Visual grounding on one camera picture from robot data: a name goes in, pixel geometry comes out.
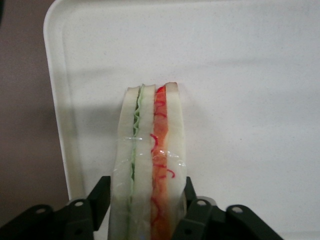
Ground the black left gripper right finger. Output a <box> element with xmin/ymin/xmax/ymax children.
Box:
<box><xmin>172</xmin><ymin>176</ymin><xmax>283</xmax><ymax>240</ymax></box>

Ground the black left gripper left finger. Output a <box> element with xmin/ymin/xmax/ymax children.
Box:
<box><xmin>0</xmin><ymin>176</ymin><xmax>111</xmax><ymax>240</ymax></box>

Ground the plastic-wrapped triangle sandwich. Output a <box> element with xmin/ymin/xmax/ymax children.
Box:
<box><xmin>108</xmin><ymin>81</ymin><xmax>188</xmax><ymax>240</ymax></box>

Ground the cream white plastic tray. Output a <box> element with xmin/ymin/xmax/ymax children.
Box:
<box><xmin>42</xmin><ymin>0</ymin><xmax>320</xmax><ymax>240</ymax></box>

